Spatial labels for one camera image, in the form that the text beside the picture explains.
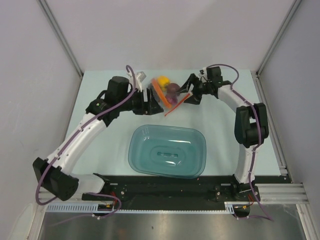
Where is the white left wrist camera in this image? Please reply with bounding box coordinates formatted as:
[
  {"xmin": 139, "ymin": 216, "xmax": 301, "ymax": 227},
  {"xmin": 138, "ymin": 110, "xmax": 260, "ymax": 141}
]
[{"xmin": 134, "ymin": 71, "xmax": 146, "ymax": 92}]

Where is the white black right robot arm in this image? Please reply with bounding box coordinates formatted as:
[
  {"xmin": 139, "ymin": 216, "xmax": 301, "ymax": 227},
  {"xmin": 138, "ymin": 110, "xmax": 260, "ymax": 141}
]
[{"xmin": 176, "ymin": 63, "xmax": 269, "ymax": 201}]

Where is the aluminium corner rail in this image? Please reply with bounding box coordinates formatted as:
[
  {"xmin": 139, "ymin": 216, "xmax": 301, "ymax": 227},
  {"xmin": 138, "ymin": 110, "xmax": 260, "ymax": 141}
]
[
  {"xmin": 36, "ymin": 0, "xmax": 84, "ymax": 79},
  {"xmin": 255, "ymin": 0, "xmax": 303, "ymax": 76}
]

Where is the aluminium corner rail left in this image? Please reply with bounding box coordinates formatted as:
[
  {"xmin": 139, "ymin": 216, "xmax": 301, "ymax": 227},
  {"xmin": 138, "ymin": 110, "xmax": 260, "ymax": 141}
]
[{"xmin": 36, "ymin": 0, "xmax": 84, "ymax": 79}]

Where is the yellow fake pepper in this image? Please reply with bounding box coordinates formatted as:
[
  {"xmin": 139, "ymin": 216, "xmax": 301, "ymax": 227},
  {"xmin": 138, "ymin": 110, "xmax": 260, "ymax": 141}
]
[{"xmin": 156, "ymin": 75, "xmax": 171, "ymax": 91}]

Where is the clear zip bag orange seal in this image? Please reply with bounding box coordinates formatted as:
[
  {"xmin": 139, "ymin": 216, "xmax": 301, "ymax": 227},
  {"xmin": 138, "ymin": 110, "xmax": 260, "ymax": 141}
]
[{"xmin": 148, "ymin": 77, "xmax": 191, "ymax": 117}]

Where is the aluminium front rail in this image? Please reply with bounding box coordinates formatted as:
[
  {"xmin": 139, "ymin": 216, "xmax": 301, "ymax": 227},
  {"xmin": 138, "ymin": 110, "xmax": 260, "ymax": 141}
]
[{"xmin": 36, "ymin": 182, "xmax": 310, "ymax": 205}]

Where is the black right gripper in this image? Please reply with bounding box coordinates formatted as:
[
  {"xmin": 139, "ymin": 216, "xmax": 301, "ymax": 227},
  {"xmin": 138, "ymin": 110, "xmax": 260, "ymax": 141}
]
[{"xmin": 176, "ymin": 74, "xmax": 212, "ymax": 106}]

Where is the teal transparent plastic tub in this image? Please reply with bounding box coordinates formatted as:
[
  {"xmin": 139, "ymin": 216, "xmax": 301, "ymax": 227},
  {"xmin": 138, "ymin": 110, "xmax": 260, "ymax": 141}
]
[{"xmin": 128, "ymin": 124, "xmax": 207, "ymax": 179}]

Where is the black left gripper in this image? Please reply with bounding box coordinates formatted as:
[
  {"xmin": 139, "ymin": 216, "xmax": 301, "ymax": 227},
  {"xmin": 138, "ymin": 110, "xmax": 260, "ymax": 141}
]
[{"xmin": 117, "ymin": 87, "xmax": 163, "ymax": 115}]

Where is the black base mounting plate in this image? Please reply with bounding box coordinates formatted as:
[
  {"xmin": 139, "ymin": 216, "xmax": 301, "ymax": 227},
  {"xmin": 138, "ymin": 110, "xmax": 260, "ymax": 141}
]
[{"xmin": 69, "ymin": 175, "xmax": 254, "ymax": 211}]

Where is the dark purple fake fruit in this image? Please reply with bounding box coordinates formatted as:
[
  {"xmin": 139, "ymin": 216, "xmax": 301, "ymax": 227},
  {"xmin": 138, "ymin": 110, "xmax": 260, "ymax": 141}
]
[{"xmin": 165, "ymin": 83, "xmax": 181, "ymax": 94}]

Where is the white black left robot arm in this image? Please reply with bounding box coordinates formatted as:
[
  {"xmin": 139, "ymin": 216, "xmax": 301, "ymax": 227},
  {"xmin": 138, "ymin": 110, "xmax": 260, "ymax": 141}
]
[{"xmin": 32, "ymin": 76, "xmax": 164, "ymax": 201}]

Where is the aluminium corner rail right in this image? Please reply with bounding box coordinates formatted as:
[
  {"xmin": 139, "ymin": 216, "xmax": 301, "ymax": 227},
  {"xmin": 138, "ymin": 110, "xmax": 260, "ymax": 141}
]
[{"xmin": 255, "ymin": 0, "xmax": 303, "ymax": 76}]

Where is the white slotted cable duct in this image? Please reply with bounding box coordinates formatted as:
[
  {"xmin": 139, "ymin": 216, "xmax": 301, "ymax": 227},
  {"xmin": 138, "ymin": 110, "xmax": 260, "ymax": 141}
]
[{"xmin": 46, "ymin": 201, "xmax": 237, "ymax": 215}]

